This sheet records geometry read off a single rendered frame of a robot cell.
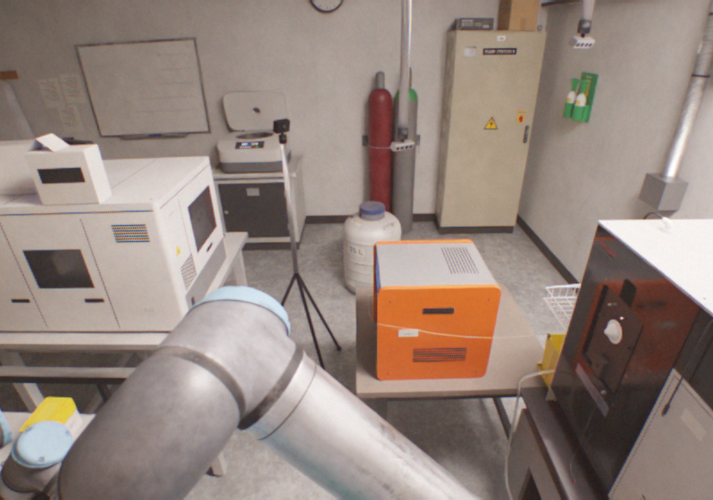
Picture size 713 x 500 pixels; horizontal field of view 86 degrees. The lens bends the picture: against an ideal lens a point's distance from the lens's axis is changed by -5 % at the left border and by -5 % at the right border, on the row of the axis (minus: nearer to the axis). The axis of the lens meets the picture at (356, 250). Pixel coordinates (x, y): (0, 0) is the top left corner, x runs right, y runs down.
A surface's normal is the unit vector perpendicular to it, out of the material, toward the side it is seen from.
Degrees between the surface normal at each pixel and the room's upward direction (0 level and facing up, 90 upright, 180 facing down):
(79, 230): 90
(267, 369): 50
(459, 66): 90
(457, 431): 0
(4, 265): 90
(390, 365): 90
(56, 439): 35
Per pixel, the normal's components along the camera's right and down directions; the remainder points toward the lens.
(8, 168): -0.01, -0.37
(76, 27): 0.00, 0.47
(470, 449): -0.02, -0.88
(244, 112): 0.01, 0.68
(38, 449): 0.56, -0.76
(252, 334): 0.68, -0.53
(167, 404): 0.29, -0.50
